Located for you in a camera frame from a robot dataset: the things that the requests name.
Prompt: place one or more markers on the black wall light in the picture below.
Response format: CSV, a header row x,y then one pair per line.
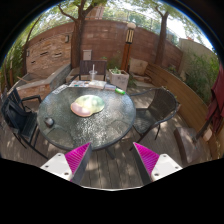
x,y
28,53
66,38

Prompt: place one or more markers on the wooden garden lamp post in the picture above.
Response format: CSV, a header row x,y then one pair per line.
x,y
126,50

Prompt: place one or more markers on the leaning pale stone slab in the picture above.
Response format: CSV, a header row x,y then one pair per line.
x,y
138,66

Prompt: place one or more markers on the white licence plate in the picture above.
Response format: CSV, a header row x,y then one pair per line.
x,y
60,89

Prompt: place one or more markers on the pastel iridescent mouse pad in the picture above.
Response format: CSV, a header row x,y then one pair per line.
x,y
88,105

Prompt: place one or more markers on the dark wicker armchair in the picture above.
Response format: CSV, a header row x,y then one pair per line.
x,y
161,105

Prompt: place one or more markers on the forked tree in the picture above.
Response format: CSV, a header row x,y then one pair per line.
x,y
77,40

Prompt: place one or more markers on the clear plastic cup with straw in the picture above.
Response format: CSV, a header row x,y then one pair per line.
x,y
93,76

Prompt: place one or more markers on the white square planter with plants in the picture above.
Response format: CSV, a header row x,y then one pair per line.
x,y
119,79

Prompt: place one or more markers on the green tube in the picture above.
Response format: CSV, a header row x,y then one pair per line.
x,y
120,91

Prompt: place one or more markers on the raised stone garden bed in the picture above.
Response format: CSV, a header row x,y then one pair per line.
x,y
55,78

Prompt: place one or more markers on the black metal armchair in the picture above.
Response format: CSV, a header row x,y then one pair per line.
x,y
23,123

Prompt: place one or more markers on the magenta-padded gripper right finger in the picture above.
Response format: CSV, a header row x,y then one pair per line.
x,y
166,165

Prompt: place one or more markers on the grey wall utility box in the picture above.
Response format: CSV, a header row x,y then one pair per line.
x,y
87,55

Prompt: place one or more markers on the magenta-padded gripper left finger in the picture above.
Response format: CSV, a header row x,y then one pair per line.
x,y
56,165

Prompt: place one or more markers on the small blue-white notebook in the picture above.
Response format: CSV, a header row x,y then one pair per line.
x,y
110,87

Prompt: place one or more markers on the dark wooden slatted chair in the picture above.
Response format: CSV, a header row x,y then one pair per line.
x,y
86,66

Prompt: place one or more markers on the slender tree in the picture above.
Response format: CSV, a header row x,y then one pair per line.
x,y
161,40

